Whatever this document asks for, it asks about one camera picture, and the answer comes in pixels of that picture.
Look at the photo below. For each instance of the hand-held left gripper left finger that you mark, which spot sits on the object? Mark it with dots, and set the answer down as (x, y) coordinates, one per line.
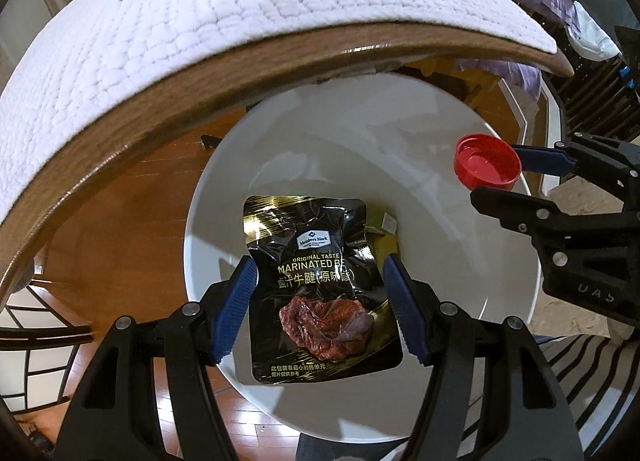
(235, 311)

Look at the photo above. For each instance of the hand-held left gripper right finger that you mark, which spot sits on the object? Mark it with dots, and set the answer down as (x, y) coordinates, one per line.
(406, 311)

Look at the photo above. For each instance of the black white striped rug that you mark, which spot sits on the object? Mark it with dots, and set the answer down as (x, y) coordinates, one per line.
(590, 381)

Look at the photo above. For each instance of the red bottle cap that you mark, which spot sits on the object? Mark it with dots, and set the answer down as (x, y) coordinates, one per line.
(487, 161)

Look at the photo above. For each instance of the black white lattice panel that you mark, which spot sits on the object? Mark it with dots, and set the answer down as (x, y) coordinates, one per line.
(35, 341)

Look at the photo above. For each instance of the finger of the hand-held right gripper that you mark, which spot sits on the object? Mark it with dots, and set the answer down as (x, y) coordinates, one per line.
(515, 213)
(542, 160)

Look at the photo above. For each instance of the black beef snack packet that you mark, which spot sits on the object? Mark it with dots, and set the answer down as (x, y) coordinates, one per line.
(310, 231)

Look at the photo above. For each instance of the round wooden table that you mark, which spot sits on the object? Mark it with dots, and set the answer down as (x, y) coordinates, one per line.
(125, 141)

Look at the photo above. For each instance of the white cloth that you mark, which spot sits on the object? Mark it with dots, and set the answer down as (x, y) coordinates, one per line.
(592, 33)

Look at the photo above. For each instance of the white quilted mat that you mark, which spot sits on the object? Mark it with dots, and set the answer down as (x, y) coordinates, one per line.
(150, 41)

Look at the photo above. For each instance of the white round plate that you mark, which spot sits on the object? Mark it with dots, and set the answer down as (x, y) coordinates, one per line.
(300, 151)

